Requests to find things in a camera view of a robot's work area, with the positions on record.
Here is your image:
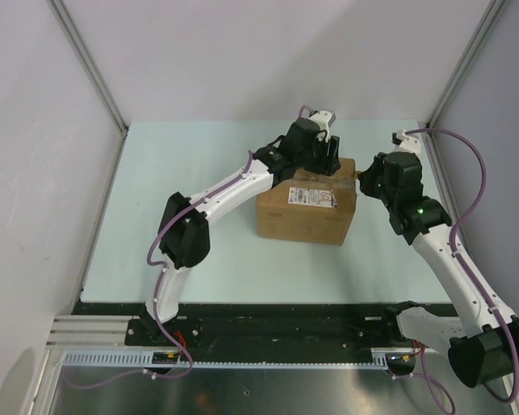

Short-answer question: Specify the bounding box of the brown cardboard express box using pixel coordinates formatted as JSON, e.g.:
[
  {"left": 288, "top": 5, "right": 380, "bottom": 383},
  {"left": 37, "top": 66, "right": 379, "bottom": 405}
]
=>
[{"left": 255, "top": 158, "right": 357, "bottom": 246}]

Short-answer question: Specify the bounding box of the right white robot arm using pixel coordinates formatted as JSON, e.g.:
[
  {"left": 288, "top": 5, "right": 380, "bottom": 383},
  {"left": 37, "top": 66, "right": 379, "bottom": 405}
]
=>
[{"left": 359, "top": 151, "right": 519, "bottom": 388}]

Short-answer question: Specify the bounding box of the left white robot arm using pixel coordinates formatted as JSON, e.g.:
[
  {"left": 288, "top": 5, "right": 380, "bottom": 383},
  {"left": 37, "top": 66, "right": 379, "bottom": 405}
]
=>
[{"left": 143, "top": 111, "right": 340, "bottom": 346}]

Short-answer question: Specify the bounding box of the white shipping label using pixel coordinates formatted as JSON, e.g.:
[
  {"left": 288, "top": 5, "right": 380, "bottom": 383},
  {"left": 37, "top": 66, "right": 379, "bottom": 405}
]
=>
[{"left": 287, "top": 187, "right": 337, "bottom": 208}]

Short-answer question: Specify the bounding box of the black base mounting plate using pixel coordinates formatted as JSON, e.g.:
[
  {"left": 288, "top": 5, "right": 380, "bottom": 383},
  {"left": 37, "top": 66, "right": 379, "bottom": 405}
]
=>
[{"left": 74, "top": 302, "right": 414, "bottom": 357}]

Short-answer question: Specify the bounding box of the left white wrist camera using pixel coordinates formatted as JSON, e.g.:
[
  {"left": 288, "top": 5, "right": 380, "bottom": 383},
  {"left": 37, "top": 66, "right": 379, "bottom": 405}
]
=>
[{"left": 309, "top": 110, "right": 336, "bottom": 132}]

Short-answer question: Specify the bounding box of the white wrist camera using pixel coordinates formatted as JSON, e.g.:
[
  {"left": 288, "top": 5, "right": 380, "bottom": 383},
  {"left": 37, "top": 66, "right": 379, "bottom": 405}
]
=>
[
  {"left": 392, "top": 130, "right": 422, "bottom": 156},
  {"left": 309, "top": 110, "right": 336, "bottom": 132}
]

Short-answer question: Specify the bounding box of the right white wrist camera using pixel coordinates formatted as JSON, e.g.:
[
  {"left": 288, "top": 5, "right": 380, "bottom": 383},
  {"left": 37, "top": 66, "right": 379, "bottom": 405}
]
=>
[{"left": 392, "top": 130, "right": 422, "bottom": 156}]

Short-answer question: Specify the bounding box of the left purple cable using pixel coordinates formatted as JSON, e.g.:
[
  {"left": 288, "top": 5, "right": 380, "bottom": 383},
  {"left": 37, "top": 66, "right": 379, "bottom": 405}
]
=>
[{"left": 62, "top": 105, "right": 317, "bottom": 390}]

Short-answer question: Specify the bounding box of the right aluminium frame post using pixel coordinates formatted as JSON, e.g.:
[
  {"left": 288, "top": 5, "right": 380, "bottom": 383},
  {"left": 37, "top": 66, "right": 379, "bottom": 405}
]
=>
[{"left": 424, "top": 0, "right": 509, "bottom": 130}]

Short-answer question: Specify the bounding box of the aluminium frame post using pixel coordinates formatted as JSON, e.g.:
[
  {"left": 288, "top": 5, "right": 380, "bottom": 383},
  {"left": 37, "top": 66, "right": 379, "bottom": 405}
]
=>
[
  {"left": 424, "top": 0, "right": 509, "bottom": 130},
  {"left": 46, "top": 0, "right": 129, "bottom": 133}
]

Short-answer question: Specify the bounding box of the left aluminium frame post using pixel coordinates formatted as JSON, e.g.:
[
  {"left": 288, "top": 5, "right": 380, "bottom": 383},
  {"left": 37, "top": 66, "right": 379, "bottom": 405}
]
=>
[{"left": 46, "top": 0, "right": 129, "bottom": 133}]

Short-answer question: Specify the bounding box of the grey slotted cable duct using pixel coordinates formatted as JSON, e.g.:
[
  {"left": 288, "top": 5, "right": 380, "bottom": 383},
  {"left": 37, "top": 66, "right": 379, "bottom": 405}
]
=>
[{"left": 62, "top": 345, "right": 416, "bottom": 371}]

